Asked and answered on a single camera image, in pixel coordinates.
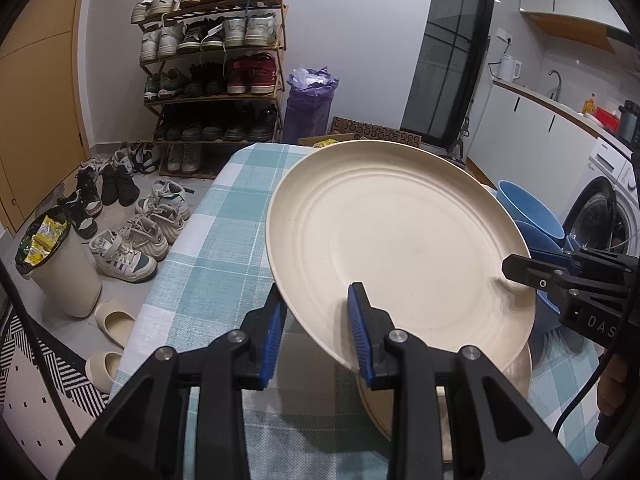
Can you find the circle patterned cardboard box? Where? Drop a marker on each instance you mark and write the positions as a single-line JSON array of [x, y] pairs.
[[380, 132]]

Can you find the black kitchen appliance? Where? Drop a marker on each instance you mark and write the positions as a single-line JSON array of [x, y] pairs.
[[629, 122]]

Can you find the white washing machine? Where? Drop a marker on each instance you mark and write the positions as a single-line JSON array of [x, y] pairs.
[[595, 200]]

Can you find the cream trash bin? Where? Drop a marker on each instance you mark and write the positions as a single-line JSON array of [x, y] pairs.
[[70, 275]]

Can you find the red container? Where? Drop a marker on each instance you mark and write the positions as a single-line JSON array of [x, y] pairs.
[[607, 119]]

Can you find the teal checked tablecloth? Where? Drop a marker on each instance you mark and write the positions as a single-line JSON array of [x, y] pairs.
[[225, 260]]

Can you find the purple plastic bag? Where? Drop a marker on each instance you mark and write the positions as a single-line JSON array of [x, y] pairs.
[[310, 105]]

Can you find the cream round plate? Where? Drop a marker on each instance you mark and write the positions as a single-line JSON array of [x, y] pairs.
[[400, 250], [520, 375]]

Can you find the blue bowl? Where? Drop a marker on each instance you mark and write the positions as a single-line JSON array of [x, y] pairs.
[[547, 240], [550, 310], [530, 205]]

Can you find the white electric kettle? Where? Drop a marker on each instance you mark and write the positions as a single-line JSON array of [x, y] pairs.
[[510, 67]]

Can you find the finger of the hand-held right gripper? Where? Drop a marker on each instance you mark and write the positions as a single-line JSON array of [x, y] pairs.
[[530, 272], [600, 260]]

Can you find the upright stick vacuum cleaner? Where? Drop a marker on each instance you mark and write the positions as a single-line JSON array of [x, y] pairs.
[[457, 145]]

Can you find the black framed glass door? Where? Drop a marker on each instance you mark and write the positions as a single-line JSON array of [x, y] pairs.
[[445, 50]]

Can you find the white wall socket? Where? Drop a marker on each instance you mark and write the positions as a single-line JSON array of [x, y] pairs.
[[505, 40]]

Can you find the wooden shoe rack with shoes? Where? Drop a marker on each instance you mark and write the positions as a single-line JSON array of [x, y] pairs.
[[250, 30]]

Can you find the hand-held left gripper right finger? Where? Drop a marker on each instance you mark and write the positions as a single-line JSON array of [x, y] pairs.
[[360, 330]]

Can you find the scattered pile of shoes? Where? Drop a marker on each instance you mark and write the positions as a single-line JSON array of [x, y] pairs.
[[125, 255]]

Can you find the wooden door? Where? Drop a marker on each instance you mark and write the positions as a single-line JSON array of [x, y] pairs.
[[35, 110]]

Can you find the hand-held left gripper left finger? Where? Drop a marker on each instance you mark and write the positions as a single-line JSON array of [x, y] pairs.
[[272, 340]]

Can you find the metal kitchen faucet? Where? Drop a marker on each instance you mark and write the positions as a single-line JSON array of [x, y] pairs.
[[556, 82]]

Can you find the black and white patterned rug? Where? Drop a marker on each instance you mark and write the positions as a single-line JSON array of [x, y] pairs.
[[30, 385]]

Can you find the person's right hand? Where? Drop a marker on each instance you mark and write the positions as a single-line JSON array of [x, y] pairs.
[[614, 385]]

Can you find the white base kitchen cabinets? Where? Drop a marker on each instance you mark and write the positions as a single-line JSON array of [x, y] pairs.
[[525, 125]]

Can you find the cream slipper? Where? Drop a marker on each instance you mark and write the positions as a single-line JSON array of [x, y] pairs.
[[102, 372], [117, 322]]

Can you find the yellow bottle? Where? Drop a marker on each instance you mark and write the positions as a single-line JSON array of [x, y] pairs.
[[588, 106]]

